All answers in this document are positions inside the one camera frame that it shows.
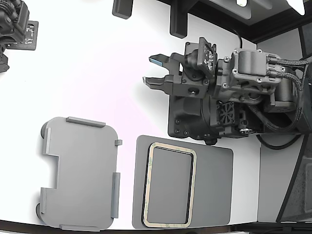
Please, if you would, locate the black braided cable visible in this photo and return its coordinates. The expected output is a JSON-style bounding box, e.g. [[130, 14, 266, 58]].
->
[[267, 55, 312, 68], [241, 69, 305, 135]]

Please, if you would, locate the short black bracket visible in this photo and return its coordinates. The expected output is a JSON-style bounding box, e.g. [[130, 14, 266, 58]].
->
[[112, 0, 134, 20]]

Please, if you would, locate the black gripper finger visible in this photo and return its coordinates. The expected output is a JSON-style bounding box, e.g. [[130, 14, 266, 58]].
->
[[148, 52, 183, 74], [142, 74, 176, 95]]

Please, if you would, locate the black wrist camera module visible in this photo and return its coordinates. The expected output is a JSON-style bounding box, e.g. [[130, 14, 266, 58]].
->
[[184, 37, 218, 80]]

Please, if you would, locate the black metal strut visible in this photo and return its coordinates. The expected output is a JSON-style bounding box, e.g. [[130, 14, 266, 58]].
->
[[276, 134, 308, 222]]

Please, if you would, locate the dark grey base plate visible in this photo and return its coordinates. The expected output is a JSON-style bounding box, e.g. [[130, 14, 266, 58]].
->
[[131, 135, 234, 230]]

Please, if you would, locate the long black bracket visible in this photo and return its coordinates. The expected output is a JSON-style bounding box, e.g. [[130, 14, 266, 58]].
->
[[169, 0, 189, 39]]

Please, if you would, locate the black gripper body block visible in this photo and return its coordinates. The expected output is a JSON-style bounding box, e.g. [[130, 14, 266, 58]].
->
[[173, 41, 213, 99]]

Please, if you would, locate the light grey holder plate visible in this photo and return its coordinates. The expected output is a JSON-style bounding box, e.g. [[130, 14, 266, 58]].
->
[[36, 116, 122, 232]]

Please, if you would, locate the beige rectangular frame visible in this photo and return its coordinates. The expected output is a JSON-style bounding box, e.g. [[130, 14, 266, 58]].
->
[[142, 142, 197, 229]]

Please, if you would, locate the black circuit board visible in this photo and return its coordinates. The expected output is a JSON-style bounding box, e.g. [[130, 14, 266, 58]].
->
[[23, 20, 39, 52]]

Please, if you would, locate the black six-joint robot arm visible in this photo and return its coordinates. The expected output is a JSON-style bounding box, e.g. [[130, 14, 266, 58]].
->
[[167, 47, 312, 147]]

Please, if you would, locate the thin black cable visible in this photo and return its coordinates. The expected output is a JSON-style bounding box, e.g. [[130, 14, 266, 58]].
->
[[255, 134, 304, 150], [231, 28, 244, 49]]

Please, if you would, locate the black metal frame structure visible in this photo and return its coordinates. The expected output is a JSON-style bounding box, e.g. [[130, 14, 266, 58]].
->
[[156, 0, 312, 44]]

